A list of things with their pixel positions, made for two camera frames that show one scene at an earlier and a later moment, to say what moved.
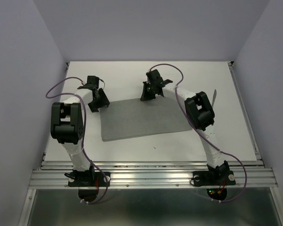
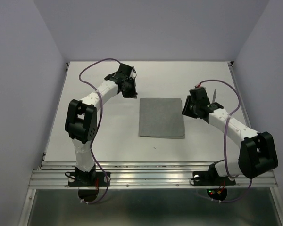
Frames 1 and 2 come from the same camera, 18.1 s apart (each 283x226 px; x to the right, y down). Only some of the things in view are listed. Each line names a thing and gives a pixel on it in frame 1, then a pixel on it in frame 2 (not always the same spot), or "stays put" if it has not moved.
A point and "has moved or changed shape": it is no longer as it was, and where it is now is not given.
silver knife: (214, 97) stays put
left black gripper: (104, 101) → (132, 94)
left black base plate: (88, 179) stays put
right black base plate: (213, 178) stays put
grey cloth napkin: (129, 119) has moved or changed shape
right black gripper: (145, 96) → (186, 111)
